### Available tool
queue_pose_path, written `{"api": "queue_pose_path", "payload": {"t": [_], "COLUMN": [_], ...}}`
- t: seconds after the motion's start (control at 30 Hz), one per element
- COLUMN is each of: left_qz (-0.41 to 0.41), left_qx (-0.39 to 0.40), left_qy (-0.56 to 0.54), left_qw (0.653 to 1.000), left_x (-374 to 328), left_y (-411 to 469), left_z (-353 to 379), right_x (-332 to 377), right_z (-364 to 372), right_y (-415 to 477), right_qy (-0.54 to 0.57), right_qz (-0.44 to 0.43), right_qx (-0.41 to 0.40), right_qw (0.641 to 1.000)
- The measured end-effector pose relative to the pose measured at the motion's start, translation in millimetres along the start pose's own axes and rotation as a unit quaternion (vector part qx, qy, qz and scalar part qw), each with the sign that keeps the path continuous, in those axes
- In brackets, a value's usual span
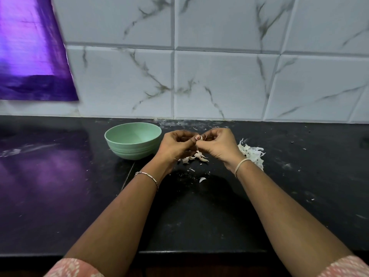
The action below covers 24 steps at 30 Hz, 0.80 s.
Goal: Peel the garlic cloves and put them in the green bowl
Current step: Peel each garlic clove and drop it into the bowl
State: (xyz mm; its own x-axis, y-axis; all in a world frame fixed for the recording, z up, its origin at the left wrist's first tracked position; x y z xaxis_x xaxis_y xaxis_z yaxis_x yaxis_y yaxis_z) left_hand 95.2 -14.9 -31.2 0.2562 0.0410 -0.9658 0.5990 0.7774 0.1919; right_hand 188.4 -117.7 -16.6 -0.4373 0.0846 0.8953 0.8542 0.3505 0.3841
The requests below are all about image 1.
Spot person's right hand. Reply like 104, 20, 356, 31
195, 127, 248, 174

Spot silver left wrist bracelet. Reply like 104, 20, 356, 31
134, 171, 160, 192

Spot pile of white garlic peels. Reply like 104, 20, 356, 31
238, 138, 266, 171

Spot garlic clove cluster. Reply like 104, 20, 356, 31
178, 150, 210, 172

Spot pink patterned left sleeve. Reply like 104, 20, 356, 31
44, 258, 105, 277

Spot person's left hand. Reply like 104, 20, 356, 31
155, 130, 202, 172

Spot silver wrist bracelet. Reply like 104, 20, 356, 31
134, 171, 160, 192
233, 157, 254, 179

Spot mint green bowl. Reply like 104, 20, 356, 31
104, 122, 163, 161

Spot person's left forearm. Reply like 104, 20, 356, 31
63, 167, 171, 270

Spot person's right forearm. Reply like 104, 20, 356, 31
235, 161, 354, 275

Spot silver right wrist bracelet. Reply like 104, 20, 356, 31
233, 157, 254, 179

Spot purple cloth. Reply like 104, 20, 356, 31
0, 0, 80, 102

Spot pink patterned sleeve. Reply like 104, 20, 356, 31
44, 258, 105, 277
317, 255, 369, 277

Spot pink patterned right sleeve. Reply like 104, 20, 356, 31
317, 255, 369, 277

